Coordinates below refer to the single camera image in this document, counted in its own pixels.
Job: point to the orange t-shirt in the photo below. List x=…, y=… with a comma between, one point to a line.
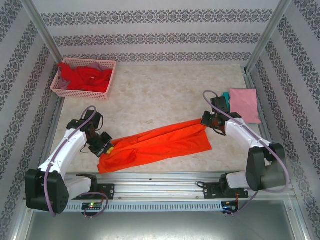
x=162, y=145

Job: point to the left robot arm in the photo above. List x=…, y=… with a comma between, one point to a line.
x=62, y=150

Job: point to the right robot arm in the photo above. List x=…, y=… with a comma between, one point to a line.
x=262, y=170

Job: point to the teal folded t-shirt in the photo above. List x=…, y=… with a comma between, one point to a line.
x=227, y=95

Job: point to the pink folded t-shirt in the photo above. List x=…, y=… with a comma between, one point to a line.
x=243, y=105

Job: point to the pink plastic basket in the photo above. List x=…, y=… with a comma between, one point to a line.
x=75, y=93

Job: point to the small green circuit board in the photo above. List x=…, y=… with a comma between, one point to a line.
x=230, y=205
x=92, y=205

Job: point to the red t-shirt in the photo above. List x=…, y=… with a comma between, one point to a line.
x=85, y=80

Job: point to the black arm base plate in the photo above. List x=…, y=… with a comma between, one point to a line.
x=210, y=191
x=107, y=190

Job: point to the aluminium table side rail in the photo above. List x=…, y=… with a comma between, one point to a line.
x=250, y=82
x=56, y=115

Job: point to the aluminium mounting rail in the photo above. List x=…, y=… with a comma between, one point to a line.
x=160, y=186

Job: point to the aluminium frame post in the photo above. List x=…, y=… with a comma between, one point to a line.
x=270, y=27
x=42, y=30

